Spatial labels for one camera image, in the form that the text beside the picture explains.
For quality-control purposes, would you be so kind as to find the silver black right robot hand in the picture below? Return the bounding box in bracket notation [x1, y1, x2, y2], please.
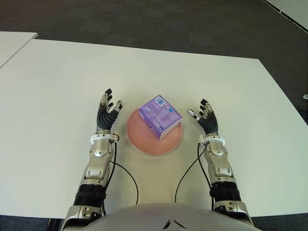
[187, 98, 219, 135]

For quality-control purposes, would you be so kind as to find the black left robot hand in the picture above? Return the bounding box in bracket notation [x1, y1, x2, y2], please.
[95, 88, 123, 132]

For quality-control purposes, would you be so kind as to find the purple tissue paper pack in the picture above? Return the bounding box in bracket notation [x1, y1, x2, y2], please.
[139, 95, 182, 140]

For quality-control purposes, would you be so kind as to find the pink round plate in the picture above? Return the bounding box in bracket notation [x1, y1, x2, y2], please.
[127, 108, 183, 155]

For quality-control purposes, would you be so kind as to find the silver robot torso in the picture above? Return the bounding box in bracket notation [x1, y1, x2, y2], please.
[81, 202, 263, 231]

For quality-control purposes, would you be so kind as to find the white side table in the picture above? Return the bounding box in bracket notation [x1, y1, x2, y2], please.
[0, 32, 39, 69]

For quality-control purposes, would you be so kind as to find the white desk with black edge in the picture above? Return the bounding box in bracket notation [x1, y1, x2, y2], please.
[262, 0, 308, 32]

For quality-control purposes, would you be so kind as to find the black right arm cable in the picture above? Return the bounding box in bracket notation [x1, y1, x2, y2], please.
[174, 143, 215, 211]

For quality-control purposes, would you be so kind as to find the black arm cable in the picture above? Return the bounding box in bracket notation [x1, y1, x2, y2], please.
[174, 143, 215, 211]
[102, 141, 140, 216]

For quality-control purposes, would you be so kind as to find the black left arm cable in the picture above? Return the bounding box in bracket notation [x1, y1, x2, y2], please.
[102, 141, 140, 216]

